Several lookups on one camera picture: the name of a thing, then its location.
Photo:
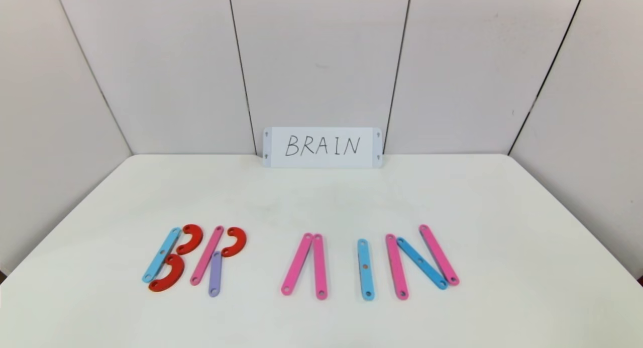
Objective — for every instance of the small red plastic arc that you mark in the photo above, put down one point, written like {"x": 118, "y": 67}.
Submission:
{"x": 240, "y": 241}

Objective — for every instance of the long pink plastic bar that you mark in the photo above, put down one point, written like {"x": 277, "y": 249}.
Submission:
{"x": 397, "y": 266}
{"x": 320, "y": 266}
{"x": 207, "y": 255}
{"x": 297, "y": 263}

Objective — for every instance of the medium blue plastic bar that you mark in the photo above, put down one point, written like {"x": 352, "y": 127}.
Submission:
{"x": 422, "y": 263}

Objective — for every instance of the short pink plastic bar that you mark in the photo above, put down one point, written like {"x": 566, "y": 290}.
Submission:
{"x": 439, "y": 255}

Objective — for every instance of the short purple plastic bar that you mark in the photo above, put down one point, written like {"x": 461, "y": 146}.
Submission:
{"x": 215, "y": 275}

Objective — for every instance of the white BRAIN sign card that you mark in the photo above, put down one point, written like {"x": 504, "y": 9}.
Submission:
{"x": 301, "y": 159}

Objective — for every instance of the blue bar with orange underside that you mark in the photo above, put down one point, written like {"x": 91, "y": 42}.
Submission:
{"x": 366, "y": 280}

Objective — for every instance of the large red plastic arc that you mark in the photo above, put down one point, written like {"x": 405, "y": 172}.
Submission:
{"x": 196, "y": 239}
{"x": 176, "y": 274}

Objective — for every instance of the long blue plastic bar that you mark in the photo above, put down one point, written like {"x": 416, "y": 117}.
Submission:
{"x": 161, "y": 255}

